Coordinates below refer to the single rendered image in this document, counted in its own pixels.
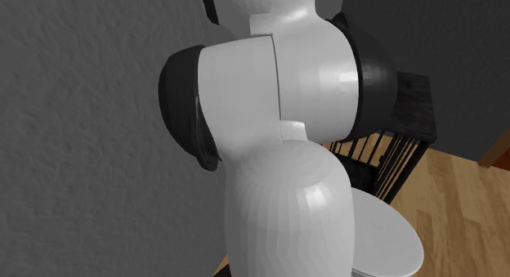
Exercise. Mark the brown wooden door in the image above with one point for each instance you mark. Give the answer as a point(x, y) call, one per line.
point(498, 150)

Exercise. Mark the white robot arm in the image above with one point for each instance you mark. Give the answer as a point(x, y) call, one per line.
point(279, 109)

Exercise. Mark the dark slatted side table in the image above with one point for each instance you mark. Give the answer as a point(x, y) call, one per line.
point(414, 105)

